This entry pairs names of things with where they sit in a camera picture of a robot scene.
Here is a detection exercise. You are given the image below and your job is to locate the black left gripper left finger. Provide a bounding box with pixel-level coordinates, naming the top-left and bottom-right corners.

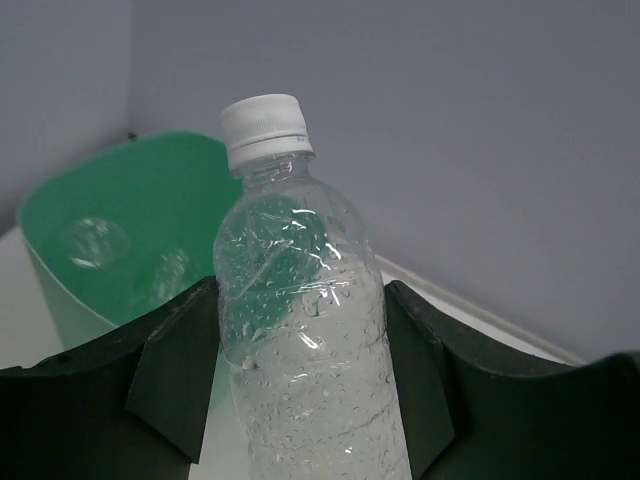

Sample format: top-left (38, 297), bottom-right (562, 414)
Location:
top-left (1, 277), bottom-right (219, 479)

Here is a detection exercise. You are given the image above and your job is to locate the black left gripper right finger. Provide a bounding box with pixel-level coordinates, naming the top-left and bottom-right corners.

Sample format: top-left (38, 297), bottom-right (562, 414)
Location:
top-left (385, 281), bottom-right (639, 479)

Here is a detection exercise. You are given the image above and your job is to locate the small clear plastic bottle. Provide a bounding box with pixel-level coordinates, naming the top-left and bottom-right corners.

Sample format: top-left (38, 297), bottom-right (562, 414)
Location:
top-left (145, 247), bottom-right (202, 305)

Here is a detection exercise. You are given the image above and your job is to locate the crushed clear bottle white cap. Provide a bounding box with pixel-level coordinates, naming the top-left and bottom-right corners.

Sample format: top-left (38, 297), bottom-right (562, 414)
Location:
top-left (59, 217), bottom-right (130, 269)

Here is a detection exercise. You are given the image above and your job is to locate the long clear bottle white cap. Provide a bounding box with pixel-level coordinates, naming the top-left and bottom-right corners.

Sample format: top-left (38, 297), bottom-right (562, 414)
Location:
top-left (213, 94), bottom-right (411, 479)

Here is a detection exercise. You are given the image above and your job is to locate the green plastic bin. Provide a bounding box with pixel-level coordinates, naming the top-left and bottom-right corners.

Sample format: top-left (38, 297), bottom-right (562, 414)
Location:
top-left (17, 130), bottom-right (246, 356)

